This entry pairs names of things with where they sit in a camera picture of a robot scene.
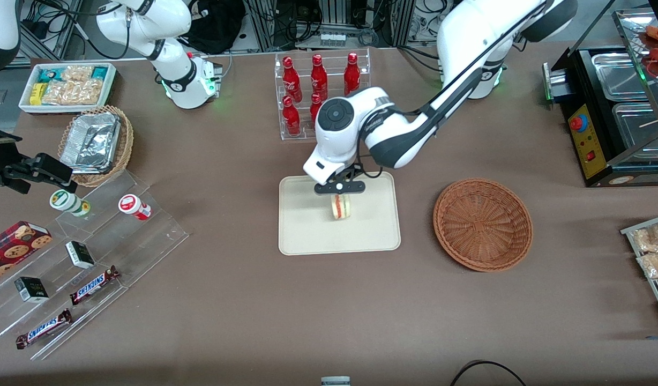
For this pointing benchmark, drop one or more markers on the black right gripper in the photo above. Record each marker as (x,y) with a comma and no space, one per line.
(3,159)

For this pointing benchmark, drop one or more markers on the triangle sandwich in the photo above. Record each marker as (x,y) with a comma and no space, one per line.
(341,208)

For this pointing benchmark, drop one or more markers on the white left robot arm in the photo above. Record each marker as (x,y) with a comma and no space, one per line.
(457,32)

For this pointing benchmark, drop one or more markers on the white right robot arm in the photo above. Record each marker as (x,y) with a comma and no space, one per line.
(173,80)

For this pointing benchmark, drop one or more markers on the cream rectangular tray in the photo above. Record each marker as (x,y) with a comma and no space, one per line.
(307,225)

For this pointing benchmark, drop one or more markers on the aluminium foil tray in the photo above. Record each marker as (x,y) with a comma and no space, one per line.
(90,142)

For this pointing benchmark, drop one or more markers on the tan wicker basket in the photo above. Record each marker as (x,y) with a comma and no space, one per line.
(124,145)

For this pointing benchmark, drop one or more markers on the brown round wicker basket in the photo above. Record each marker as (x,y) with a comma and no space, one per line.
(481,225)

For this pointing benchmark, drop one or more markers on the green lid yogurt bottle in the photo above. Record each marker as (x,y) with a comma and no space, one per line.
(66,202)

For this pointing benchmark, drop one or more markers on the clear acrylic bottle rack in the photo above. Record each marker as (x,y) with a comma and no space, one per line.
(329,131)

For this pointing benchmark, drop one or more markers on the red cookie box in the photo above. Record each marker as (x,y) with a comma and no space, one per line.
(15,246)

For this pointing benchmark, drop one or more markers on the white snack bin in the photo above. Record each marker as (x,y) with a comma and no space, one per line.
(26,104)

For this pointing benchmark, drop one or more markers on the red cola bottle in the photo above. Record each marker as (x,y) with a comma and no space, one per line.
(319,78)
(291,118)
(352,75)
(291,80)
(315,110)

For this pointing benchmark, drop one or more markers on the yellow snack packet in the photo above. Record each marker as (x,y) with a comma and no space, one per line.
(37,94)

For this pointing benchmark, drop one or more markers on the small black box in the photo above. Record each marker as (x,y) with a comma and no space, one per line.
(80,254)
(31,289)

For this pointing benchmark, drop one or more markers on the large clear rice cracker packet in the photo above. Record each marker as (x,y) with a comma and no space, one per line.
(72,92)

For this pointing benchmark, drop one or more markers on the red lid yogurt bottle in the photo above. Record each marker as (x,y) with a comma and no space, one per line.
(133,206)

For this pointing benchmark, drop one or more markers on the teal snack packet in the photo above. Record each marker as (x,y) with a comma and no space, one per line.
(99,73)
(49,74)

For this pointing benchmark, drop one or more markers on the small clear rice cracker packet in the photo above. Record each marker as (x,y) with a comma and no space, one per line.
(77,72)

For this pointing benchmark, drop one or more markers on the clear acrylic stepped shelf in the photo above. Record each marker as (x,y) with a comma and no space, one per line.
(131,246)

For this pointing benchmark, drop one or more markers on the Snickers chocolate bar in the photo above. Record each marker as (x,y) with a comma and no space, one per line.
(93,285)
(44,328)

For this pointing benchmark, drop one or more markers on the white power strip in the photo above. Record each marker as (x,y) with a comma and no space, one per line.
(333,38)

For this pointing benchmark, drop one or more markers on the black bag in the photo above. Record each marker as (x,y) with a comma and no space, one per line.
(216,27)

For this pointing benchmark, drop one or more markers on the black yellow food warmer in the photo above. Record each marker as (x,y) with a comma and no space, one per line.
(589,145)

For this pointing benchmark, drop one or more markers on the steel warmer pan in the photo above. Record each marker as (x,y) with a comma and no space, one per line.
(618,75)
(637,126)

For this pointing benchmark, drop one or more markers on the clear cracker snack packet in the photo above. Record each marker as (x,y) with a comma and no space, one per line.
(650,237)
(656,264)

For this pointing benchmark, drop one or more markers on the wooden skewer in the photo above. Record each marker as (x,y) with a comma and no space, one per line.
(653,122)

